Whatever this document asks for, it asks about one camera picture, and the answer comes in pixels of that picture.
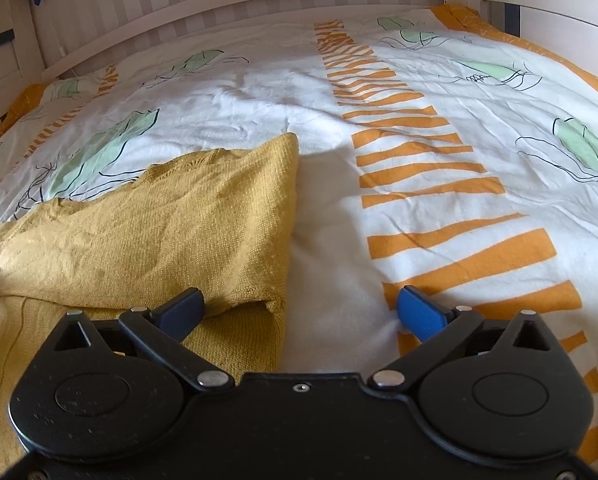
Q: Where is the white wooden bed frame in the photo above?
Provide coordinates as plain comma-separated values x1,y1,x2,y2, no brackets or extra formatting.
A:
0,0,598,136

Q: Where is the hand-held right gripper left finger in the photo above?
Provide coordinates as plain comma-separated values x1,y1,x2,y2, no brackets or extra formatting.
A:
52,287,230,392

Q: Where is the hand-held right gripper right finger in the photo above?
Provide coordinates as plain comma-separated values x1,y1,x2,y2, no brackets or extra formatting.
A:
366,285,554,391

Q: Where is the white printed blanket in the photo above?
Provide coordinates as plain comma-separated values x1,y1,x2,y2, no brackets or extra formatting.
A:
0,2,598,461

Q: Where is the mustard yellow knit sweater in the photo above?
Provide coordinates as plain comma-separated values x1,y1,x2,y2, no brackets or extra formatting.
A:
0,132,300,466

